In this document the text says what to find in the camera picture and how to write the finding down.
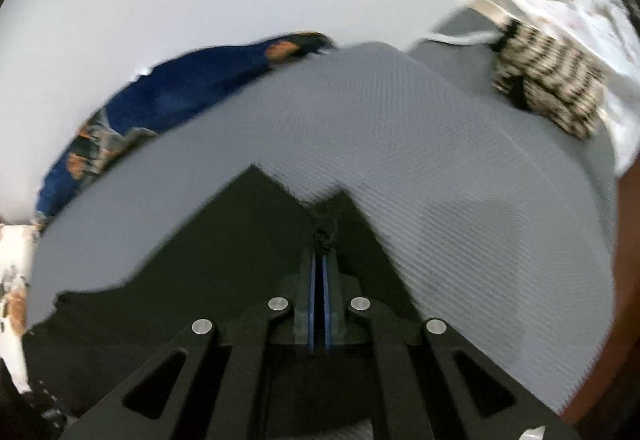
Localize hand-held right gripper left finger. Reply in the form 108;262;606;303
60;249;321;440

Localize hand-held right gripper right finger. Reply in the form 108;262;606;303
322;250;582;440

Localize black pants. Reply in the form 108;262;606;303
22;164;418;440

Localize grey textured mattress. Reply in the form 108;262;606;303
27;6;620;427

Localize blue patterned pillow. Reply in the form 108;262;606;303
34;32;337;231

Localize white printed pillow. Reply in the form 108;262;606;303
0;222;42;396

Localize black and white patterned cloth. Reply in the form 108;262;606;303
489;17;609;141

